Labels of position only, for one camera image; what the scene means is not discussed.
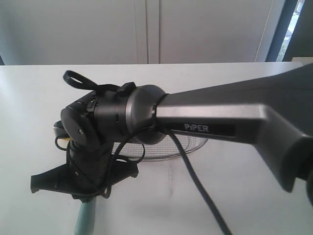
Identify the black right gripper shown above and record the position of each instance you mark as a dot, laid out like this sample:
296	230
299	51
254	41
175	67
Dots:
92	135

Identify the teal handled peeler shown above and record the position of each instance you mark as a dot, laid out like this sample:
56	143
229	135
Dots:
86	218

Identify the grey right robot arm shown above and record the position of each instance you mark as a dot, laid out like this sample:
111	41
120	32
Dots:
274	114

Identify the white side table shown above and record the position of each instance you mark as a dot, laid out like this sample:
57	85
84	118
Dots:
303	60

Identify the oval wire mesh basket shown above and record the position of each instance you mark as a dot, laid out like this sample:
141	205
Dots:
164	150

